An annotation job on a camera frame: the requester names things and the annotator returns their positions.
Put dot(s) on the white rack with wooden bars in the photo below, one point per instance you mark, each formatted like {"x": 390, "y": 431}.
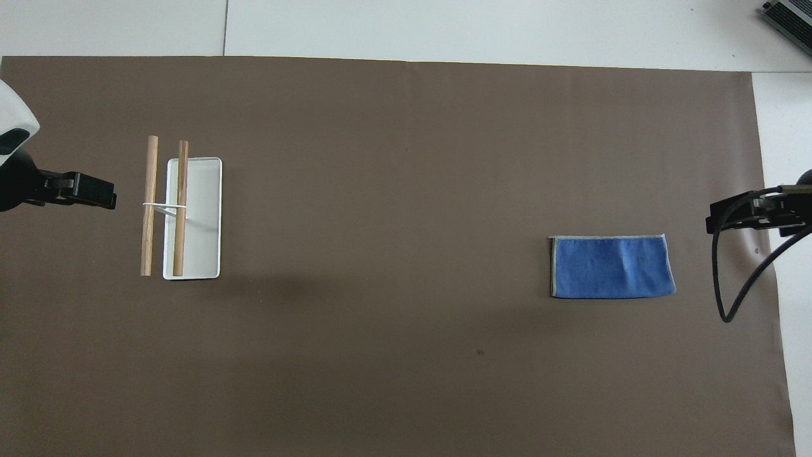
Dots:
{"x": 196, "y": 216}

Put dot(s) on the grey metal device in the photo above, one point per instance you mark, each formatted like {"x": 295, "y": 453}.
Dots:
{"x": 793, "y": 16}

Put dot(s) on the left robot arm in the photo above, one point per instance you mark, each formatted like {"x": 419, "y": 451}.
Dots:
{"x": 14, "y": 111}

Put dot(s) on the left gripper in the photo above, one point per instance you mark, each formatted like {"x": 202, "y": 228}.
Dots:
{"x": 14, "y": 184}

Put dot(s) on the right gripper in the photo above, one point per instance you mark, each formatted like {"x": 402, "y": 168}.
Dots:
{"x": 790, "y": 212}

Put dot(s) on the blue towel with grey edge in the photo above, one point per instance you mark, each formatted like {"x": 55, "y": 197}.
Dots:
{"x": 609, "y": 266}

